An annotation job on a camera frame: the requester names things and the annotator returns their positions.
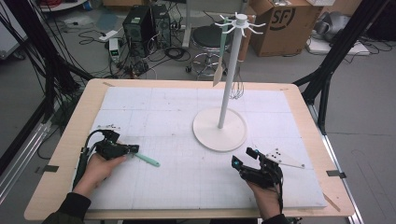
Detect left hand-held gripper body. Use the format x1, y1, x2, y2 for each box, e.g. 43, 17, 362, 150
92, 123, 128, 161

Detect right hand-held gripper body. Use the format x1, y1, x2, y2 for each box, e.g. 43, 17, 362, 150
238, 147, 306, 189

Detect spatula with teal handle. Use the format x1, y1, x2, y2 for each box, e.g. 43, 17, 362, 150
132, 151, 162, 168

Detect white hook stand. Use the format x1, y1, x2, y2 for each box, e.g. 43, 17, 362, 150
191, 11, 267, 153

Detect wire whisk with wooden handle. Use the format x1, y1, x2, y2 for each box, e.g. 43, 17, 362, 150
229, 15, 256, 101

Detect person's right hand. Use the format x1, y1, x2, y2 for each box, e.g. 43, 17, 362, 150
247, 182, 283, 220

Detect white foam board mat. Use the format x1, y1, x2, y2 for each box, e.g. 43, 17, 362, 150
62, 86, 328, 211

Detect black tape piece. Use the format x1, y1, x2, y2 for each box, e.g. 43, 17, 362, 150
35, 164, 60, 175
326, 169, 347, 179

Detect brown tape strip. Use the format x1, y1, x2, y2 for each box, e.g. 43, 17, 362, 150
322, 192, 342, 213

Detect white power supply unit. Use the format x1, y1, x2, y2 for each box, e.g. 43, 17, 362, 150
107, 37, 121, 63

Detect white power strip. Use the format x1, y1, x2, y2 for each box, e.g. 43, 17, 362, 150
98, 29, 120, 43

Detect large black computer tower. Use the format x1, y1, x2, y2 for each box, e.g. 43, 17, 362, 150
121, 5, 157, 59

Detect brown cardboard box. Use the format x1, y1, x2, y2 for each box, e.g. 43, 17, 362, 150
247, 0, 325, 58

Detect slim black computer tower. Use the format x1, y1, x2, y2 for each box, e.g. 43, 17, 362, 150
150, 3, 172, 49

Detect black round stool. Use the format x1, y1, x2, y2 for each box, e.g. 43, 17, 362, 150
185, 25, 233, 82

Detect white flat board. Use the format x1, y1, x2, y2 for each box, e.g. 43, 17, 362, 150
306, 36, 372, 56

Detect grey bag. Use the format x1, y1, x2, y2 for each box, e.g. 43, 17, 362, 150
314, 12, 351, 41

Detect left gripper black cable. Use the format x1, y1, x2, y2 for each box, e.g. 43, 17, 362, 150
73, 129, 110, 189

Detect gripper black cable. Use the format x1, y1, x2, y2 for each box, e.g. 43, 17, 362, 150
73, 129, 110, 189
275, 174, 286, 216

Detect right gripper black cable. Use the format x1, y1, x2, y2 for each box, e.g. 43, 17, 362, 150
275, 174, 286, 216

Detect aluminium rail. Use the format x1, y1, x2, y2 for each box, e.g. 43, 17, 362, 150
0, 120, 52, 203
307, 104, 365, 224

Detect black floor cables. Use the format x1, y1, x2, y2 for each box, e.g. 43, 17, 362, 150
78, 27, 191, 79

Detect white metal post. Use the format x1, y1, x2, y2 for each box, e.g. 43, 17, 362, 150
182, 0, 192, 49

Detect black metal frame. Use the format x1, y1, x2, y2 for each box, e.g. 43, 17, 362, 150
0, 0, 94, 125
292, 0, 393, 136

